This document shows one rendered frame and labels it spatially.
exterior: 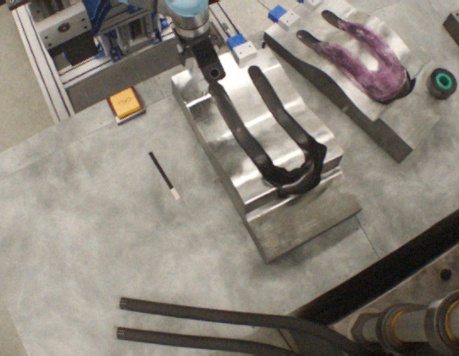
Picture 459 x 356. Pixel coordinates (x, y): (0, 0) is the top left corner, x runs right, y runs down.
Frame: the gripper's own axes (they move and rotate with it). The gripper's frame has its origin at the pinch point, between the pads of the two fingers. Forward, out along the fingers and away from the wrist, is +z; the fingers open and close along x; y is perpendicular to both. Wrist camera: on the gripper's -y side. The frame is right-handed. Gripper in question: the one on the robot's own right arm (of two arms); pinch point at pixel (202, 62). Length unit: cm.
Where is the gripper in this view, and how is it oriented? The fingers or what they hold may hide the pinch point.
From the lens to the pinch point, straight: 124.5
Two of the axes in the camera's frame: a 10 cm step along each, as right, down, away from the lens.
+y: -4.7, -8.8, 1.1
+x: -8.8, 4.6, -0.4
